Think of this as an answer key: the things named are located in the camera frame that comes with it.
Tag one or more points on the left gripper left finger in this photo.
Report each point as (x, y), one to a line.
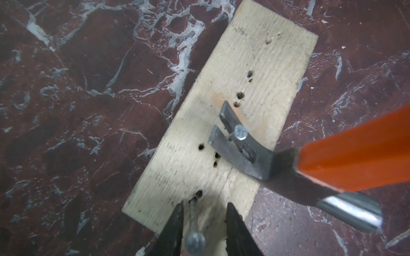
(169, 242)

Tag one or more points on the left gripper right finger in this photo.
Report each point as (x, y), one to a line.
(239, 241)

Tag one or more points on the claw hammer orange black handle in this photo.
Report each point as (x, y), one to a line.
(330, 174)

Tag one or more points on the wooden block with nails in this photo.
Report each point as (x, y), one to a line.
(262, 55)

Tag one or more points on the steel nail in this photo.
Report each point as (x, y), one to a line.
(195, 241)
(239, 133)

